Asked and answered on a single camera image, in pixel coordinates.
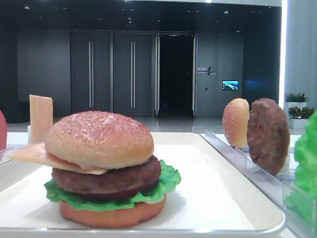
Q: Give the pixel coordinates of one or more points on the sesame top bun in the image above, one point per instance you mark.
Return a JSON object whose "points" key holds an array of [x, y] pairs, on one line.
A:
{"points": [[100, 139]]}

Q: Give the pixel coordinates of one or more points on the sesame bun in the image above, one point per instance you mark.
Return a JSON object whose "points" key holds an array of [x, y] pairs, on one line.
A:
{"points": [[235, 122], [100, 139]]}

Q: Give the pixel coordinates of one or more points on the green lettuce leaf on burger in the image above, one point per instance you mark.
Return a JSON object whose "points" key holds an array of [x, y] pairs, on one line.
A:
{"points": [[168, 180]]}

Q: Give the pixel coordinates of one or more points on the brown meat patty on burger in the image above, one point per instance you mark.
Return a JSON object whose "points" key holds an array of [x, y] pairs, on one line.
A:
{"points": [[115, 180]]}

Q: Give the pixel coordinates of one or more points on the upright brown meat patty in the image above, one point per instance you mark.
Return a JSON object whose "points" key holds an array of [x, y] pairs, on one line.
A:
{"points": [[268, 135]]}

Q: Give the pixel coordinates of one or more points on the upright cheese slice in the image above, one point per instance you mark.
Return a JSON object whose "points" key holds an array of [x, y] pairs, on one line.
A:
{"points": [[41, 117]]}

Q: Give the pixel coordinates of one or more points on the flat cheese slice on burger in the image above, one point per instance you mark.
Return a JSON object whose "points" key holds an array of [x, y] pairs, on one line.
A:
{"points": [[36, 153]]}

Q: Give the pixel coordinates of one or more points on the red tomato slice at left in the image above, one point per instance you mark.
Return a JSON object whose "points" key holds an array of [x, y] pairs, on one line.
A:
{"points": [[3, 131]]}

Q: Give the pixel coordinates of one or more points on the green lettuce in right rack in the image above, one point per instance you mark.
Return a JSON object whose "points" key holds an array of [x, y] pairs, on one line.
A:
{"points": [[303, 171]]}

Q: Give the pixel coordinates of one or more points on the right dark double door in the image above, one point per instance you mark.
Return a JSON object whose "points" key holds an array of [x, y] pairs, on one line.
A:
{"points": [[133, 73]]}

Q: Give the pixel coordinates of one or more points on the dark double door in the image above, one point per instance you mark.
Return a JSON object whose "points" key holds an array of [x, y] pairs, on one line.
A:
{"points": [[133, 73], [90, 71]]}

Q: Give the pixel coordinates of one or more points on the bottom bun slice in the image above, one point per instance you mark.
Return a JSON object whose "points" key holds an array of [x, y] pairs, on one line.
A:
{"points": [[116, 219]]}

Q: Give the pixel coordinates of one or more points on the left dark double door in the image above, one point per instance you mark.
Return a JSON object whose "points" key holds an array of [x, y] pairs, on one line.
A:
{"points": [[90, 71]]}

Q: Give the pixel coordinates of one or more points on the white plastic tray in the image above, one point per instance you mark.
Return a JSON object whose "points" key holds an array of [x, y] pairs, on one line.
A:
{"points": [[213, 200]]}

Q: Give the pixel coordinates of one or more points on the upper white planter with plants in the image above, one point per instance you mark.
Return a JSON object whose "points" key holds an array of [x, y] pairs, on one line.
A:
{"points": [[295, 100]]}

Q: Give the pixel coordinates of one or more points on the white planter with plants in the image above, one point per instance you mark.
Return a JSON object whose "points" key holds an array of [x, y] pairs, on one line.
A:
{"points": [[295, 100], [298, 117]]}

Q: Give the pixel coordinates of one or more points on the clear acrylic right rack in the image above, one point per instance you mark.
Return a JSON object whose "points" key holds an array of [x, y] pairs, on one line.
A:
{"points": [[276, 188]]}

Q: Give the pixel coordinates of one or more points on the clear acrylic rack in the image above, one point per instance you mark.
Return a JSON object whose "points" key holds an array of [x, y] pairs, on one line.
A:
{"points": [[276, 188], [9, 150]]}

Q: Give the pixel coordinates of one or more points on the lower white planter with plants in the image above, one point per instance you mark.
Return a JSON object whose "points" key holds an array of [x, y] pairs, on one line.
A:
{"points": [[298, 117]]}

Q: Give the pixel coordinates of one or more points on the clear acrylic left rack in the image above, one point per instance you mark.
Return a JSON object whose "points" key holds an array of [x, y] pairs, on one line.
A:
{"points": [[9, 150]]}

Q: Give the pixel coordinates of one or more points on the wall sign lettering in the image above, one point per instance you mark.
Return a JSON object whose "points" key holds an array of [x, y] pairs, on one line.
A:
{"points": [[206, 70]]}

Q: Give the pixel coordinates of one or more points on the open glass doorway frame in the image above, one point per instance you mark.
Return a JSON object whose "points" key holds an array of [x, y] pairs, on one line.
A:
{"points": [[175, 74]]}

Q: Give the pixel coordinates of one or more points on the small wall screen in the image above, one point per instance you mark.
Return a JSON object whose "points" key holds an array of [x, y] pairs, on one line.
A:
{"points": [[232, 85]]}

